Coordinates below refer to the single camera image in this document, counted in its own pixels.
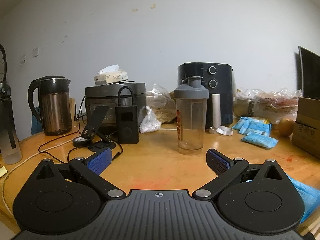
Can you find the clear bag of dried food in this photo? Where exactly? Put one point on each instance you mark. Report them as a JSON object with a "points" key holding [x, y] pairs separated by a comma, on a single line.
{"points": [[160, 105]]}

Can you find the round orange fruit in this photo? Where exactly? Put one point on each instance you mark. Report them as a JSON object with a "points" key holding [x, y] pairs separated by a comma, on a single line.
{"points": [[286, 127]]}

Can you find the black folding phone stand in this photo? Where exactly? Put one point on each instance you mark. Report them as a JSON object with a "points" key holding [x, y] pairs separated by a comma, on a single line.
{"points": [[97, 117]]}

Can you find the cardboard box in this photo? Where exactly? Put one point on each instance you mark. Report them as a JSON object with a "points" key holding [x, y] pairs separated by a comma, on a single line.
{"points": [[307, 135]]}

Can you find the clear bag of flatbreads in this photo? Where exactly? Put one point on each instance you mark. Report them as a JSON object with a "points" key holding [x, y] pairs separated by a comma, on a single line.
{"points": [[275, 105]]}

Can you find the brown steel electric kettle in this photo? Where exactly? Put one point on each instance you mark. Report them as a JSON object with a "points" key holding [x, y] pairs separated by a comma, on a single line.
{"points": [[55, 105]]}

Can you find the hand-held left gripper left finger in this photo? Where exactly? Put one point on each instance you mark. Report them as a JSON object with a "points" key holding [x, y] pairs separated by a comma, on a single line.
{"points": [[100, 160]]}

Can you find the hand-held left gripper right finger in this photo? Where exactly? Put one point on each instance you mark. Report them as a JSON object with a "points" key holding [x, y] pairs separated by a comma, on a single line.
{"points": [[217, 161]]}

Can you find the small white plastic bag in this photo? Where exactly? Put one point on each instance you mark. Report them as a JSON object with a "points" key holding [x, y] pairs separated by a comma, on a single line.
{"points": [[148, 123]]}

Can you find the white tissue pack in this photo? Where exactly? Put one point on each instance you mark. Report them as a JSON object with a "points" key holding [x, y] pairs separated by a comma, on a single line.
{"points": [[112, 77]]}

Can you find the plastic-wrapped brown container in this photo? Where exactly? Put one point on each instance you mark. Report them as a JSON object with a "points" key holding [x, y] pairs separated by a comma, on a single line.
{"points": [[243, 105]]}

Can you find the blue microfibre cloth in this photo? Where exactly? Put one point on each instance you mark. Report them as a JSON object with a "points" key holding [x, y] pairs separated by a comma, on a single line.
{"points": [[307, 197]]}

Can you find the wooden board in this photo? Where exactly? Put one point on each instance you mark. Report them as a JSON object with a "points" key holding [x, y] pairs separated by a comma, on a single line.
{"points": [[72, 110]]}

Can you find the yellow sticky note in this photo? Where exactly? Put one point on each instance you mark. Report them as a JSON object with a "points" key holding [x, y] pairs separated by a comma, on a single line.
{"points": [[3, 172]]}

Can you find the white wall switch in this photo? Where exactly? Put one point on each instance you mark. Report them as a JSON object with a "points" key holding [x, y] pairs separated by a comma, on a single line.
{"points": [[23, 59], [35, 52]]}

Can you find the black portable air pump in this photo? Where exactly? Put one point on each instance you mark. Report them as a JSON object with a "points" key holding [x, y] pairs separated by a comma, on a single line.
{"points": [[127, 125]]}

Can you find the black tape roll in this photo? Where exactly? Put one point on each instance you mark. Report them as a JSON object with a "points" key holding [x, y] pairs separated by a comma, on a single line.
{"points": [[77, 143]]}

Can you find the black flat monitor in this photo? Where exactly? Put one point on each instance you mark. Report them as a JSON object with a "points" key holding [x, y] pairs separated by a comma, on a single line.
{"points": [[310, 75]]}

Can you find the black air fryer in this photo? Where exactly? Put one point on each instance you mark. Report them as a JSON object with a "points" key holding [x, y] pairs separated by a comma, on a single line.
{"points": [[225, 105]]}

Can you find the yellow plastic packet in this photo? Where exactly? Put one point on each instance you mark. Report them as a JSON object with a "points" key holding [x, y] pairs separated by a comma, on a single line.
{"points": [[261, 120]]}

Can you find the clear shaker bottle grey lid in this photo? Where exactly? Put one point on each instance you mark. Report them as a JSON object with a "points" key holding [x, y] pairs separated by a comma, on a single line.
{"points": [[191, 120]]}

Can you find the dark blue chair back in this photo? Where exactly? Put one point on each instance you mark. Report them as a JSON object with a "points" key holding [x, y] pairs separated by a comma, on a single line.
{"points": [[36, 122]]}

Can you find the grey rice cooker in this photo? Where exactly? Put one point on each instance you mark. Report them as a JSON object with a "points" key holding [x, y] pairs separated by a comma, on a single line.
{"points": [[100, 97]]}

